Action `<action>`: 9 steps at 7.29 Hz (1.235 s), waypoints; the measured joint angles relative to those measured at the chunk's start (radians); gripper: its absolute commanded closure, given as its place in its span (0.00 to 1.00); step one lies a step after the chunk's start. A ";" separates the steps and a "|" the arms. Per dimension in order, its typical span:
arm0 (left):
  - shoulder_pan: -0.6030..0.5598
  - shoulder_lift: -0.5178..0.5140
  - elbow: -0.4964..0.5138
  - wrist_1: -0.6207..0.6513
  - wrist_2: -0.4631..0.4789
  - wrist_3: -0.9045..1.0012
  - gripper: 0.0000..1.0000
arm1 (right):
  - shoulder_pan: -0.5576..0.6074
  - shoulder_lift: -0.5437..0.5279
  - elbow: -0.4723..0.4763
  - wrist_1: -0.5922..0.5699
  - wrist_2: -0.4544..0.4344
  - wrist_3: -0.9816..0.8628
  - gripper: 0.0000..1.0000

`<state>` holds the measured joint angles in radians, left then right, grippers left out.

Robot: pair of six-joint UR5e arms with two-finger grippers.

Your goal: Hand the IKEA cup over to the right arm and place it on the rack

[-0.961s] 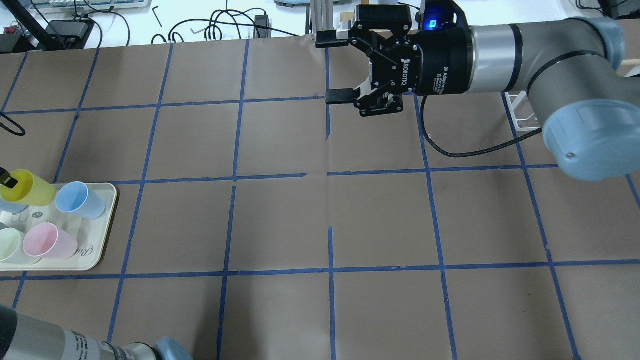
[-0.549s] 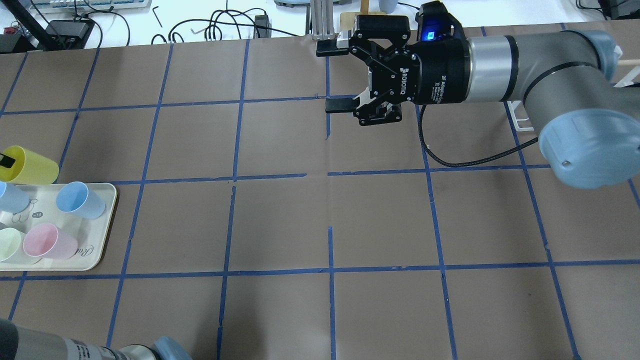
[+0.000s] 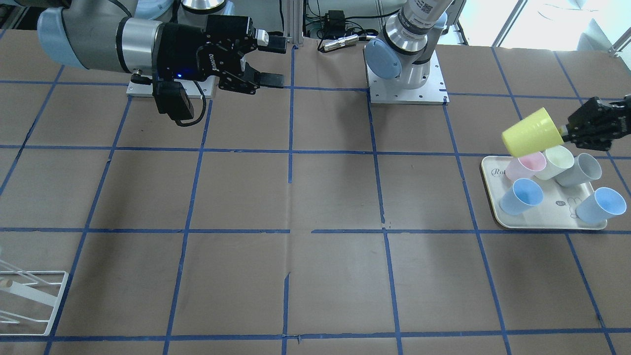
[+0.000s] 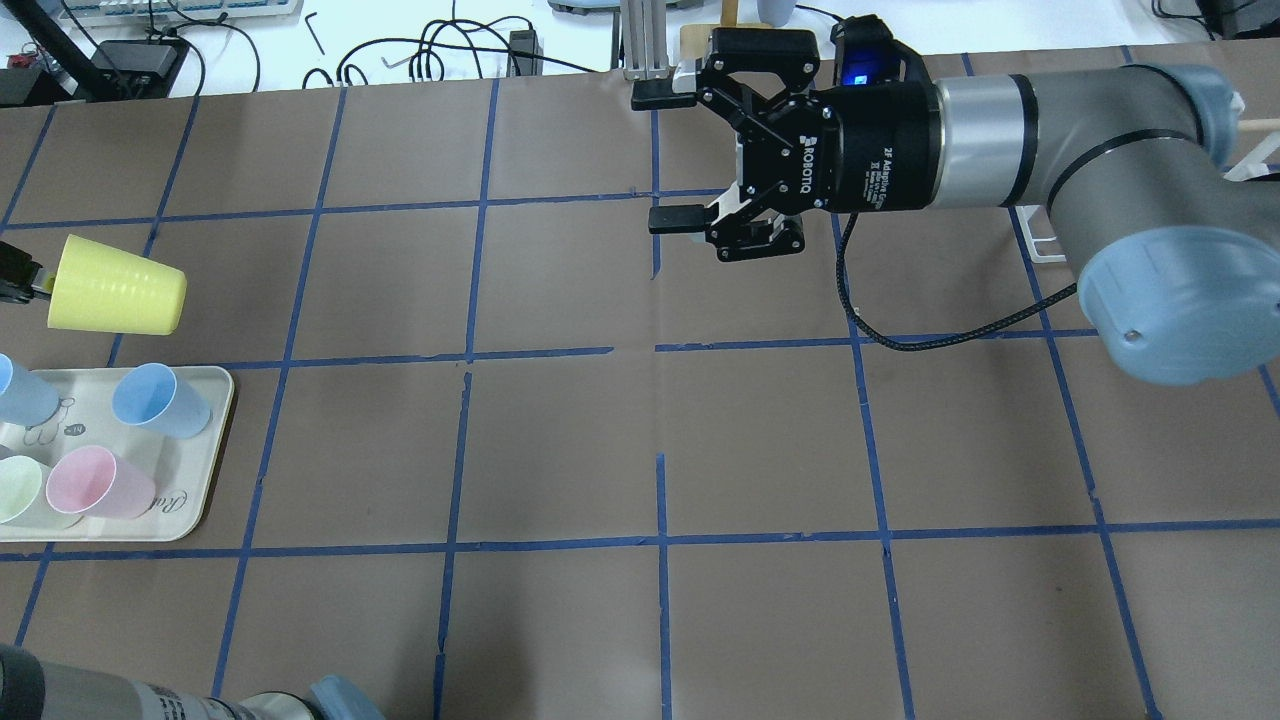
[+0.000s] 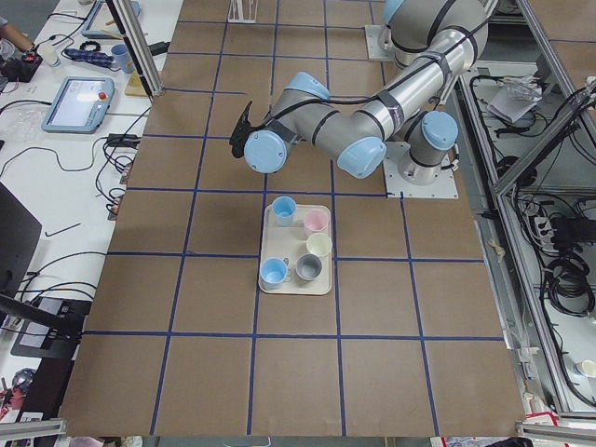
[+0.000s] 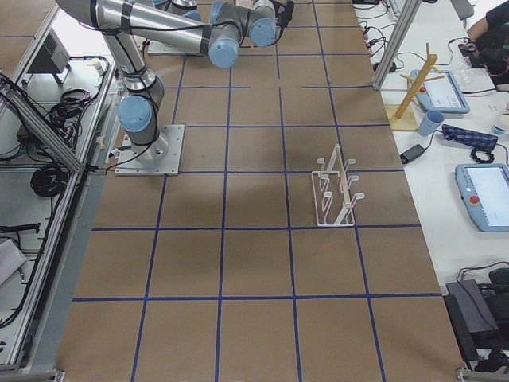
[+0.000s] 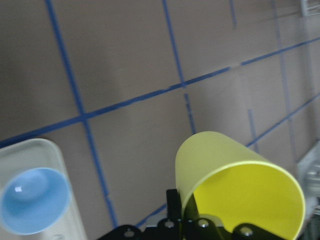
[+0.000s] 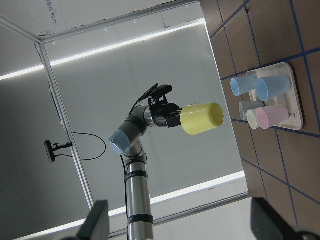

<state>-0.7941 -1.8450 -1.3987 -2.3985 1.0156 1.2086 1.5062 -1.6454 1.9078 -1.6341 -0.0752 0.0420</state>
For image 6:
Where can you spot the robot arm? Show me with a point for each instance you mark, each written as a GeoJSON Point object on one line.
{"type": "Point", "coordinates": [220, 39]}

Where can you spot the blue cup on desk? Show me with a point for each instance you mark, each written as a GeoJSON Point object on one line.
{"type": "Point", "coordinates": [431, 121]}

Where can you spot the white paper cup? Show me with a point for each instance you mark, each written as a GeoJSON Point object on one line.
{"type": "Point", "coordinates": [501, 125]}

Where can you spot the wooden mug tree stand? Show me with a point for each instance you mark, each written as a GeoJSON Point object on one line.
{"type": "Point", "coordinates": [400, 118]}

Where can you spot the black power adapter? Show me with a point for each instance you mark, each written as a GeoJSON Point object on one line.
{"type": "Point", "coordinates": [412, 153]}

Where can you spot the blue teach pendant far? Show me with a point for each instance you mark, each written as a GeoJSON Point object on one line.
{"type": "Point", "coordinates": [442, 93]}

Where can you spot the blue teach pendant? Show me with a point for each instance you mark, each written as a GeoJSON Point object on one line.
{"type": "Point", "coordinates": [484, 191]}
{"type": "Point", "coordinates": [442, 93]}

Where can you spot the blue plaid cloth pouch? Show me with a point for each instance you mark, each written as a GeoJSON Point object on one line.
{"type": "Point", "coordinates": [474, 139]}

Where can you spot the blue teach pendant near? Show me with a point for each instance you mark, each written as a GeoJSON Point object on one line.
{"type": "Point", "coordinates": [484, 191]}

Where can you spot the white wire cup rack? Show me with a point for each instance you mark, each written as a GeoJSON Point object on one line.
{"type": "Point", "coordinates": [333, 198]}

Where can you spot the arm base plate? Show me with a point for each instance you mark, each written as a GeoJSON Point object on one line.
{"type": "Point", "coordinates": [163, 157]}

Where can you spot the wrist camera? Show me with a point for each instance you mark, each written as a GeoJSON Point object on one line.
{"type": "Point", "coordinates": [284, 12]}

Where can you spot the aluminium frame post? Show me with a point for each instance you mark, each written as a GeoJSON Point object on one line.
{"type": "Point", "coordinates": [402, 26]}

